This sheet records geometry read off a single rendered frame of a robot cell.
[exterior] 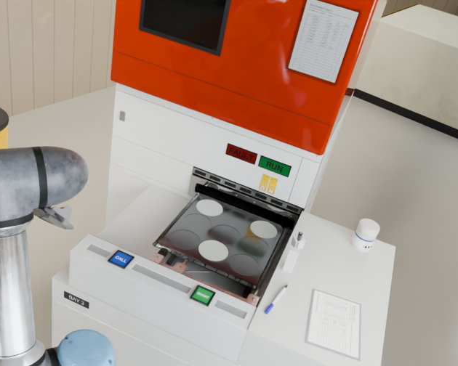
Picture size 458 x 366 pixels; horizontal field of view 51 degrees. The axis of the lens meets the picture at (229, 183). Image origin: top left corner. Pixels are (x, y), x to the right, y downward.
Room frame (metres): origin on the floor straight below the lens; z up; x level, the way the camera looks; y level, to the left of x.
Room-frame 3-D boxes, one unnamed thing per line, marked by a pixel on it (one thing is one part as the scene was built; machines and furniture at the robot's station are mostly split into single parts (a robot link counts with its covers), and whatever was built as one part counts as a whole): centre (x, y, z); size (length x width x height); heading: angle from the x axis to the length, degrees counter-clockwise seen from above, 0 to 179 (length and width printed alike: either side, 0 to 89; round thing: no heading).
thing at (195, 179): (1.53, -0.07, 0.89); 0.44 x 0.02 x 0.10; 76
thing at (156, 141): (1.58, 0.10, 1.02); 0.81 x 0.03 x 0.40; 76
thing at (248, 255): (1.32, -0.03, 0.90); 0.34 x 0.34 x 0.01; 76
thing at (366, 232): (1.35, -0.49, 1.01); 0.07 x 0.07 x 0.10
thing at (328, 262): (1.13, -0.38, 0.89); 0.62 x 0.35 x 0.14; 166
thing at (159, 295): (0.98, 0.12, 0.89); 0.55 x 0.09 x 0.14; 76
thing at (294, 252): (1.16, -0.24, 1.03); 0.06 x 0.04 x 0.13; 166
